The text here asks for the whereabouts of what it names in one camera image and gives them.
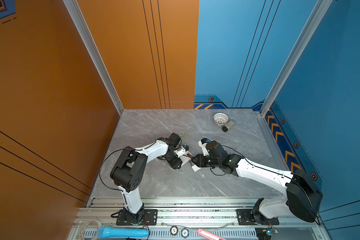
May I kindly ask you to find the blue plastic handle tool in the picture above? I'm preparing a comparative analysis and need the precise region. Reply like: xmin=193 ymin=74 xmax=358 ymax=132
xmin=98 ymin=227 xmax=150 ymax=239

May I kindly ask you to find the aluminium corner post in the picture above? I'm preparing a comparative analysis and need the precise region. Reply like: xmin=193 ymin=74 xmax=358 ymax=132
xmin=63 ymin=0 xmax=124 ymax=116
xmin=260 ymin=0 xmax=333 ymax=118

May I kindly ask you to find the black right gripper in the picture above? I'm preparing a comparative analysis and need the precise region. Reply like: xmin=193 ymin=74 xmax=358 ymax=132
xmin=189 ymin=154 xmax=221 ymax=168

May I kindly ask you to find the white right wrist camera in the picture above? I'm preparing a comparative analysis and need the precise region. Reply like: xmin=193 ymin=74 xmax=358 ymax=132
xmin=198 ymin=138 xmax=210 ymax=156

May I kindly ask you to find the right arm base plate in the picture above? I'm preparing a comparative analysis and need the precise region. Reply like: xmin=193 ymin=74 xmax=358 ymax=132
xmin=236 ymin=209 xmax=280 ymax=226

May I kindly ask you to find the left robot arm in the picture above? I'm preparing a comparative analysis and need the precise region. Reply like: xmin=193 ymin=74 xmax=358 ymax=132
xmin=110 ymin=133 xmax=189 ymax=222

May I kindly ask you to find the glass jar with black lid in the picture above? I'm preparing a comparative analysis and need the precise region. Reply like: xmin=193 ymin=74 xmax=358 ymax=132
xmin=222 ymin=120 xmax=236 ymax=132

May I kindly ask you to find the clear tape roll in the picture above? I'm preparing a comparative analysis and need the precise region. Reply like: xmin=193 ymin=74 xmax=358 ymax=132
xmin=77 ymin=220 xmax=103 ymax=240

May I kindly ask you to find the aluminium corner post right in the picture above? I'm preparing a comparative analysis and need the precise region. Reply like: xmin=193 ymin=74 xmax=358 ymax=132
xmin=260 ymin=0 xmax=333 ymax=118

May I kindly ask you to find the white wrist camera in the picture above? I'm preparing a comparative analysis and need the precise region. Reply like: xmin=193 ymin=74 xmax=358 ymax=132
xmin=198 ymin=138 xmax=210 ymax=156
xmin=175 ymin=145 xmax=189 ymax=157

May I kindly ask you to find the aluminium corner post left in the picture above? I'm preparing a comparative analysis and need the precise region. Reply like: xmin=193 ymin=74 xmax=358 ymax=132
xmin=63 ymin=0 xmax=124 ymax=116

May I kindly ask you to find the small green circuit board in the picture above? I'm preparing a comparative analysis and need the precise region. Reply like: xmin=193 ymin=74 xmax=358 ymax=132
xmin=255 ymin=229 xmax=279 ymax=240

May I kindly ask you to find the patterned white ceramic bowl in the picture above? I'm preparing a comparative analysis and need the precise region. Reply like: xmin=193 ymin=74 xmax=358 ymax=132
xmin=213 ymin=113 xmax=229 ymax=126

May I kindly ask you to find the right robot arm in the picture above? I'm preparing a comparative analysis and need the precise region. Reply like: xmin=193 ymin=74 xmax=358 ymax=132
xmin=192 ymin=138 xmax=323 ymax=225

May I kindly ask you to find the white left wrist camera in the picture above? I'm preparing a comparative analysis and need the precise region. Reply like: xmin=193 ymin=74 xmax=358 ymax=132
xmin=175 ymin=145 xmax=189 ymax=157

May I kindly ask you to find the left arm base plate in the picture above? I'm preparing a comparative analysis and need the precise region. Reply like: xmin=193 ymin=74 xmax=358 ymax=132
xmin=113 ymin=208 xmax=158 ymax=226

